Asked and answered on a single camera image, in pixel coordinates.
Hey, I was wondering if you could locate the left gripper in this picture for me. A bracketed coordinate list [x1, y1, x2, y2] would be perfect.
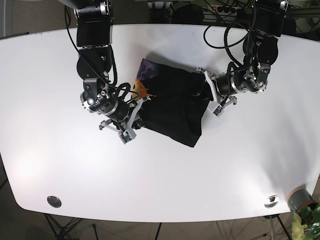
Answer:
[192, 67, 237, 109]

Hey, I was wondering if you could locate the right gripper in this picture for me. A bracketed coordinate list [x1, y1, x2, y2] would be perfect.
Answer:
[99, 96, 151, 135]

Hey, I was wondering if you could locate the black T-shirt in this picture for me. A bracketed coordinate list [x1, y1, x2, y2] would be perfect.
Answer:
[135, 58, 213, 148]

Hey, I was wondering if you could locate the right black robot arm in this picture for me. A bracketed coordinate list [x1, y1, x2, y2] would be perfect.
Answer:
[62, 0, 149, 143]

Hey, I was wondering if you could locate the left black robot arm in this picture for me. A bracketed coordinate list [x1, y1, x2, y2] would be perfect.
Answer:
[197, 0, 289, 117]

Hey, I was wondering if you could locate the left silver table grommet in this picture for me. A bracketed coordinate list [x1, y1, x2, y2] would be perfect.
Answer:
[47, 195, 62, 208]

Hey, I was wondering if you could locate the silver table grommet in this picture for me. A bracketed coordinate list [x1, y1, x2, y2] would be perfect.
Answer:
[264, 195, 279, 209]
[47, 195, 62, 208]

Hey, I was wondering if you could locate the right silver table grommet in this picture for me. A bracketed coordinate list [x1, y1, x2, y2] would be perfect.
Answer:
[264, 195, 279, 209]

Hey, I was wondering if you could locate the grey plant pot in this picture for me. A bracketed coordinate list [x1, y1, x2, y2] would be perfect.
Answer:
[286, 185, 317, 214]

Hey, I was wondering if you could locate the green potted plant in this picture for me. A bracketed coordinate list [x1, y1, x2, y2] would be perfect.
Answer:
[291, 203, 320, 240]

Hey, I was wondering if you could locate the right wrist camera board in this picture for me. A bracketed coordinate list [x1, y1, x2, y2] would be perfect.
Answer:
[118, 128, 137, 144]

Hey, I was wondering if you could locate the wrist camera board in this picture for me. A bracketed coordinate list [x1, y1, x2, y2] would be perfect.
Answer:
[118, 128, 137, 144]
[207, 101, 225, 118]

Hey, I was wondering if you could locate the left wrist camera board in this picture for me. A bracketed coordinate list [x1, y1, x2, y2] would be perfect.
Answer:
[207, 101, 225, 118]

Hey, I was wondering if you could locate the black table leg frame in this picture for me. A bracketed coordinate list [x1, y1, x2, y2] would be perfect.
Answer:
[44, 213, 84, 240]

